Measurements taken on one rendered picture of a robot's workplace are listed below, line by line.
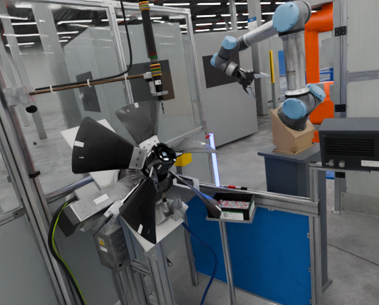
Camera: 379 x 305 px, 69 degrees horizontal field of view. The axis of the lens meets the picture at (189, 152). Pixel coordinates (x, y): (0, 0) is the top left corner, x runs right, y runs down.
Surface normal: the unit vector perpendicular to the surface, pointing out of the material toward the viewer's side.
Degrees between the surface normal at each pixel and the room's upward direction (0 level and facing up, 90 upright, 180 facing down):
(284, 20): 88
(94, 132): 73
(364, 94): 90
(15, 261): 90
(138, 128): 48
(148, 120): 41
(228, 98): 90
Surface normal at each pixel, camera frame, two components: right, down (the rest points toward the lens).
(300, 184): -0.14, 0.30
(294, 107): -0.66, 0.52
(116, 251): 0.79, 0.05
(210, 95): 0.57, 0.15
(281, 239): -0.59, 0.32
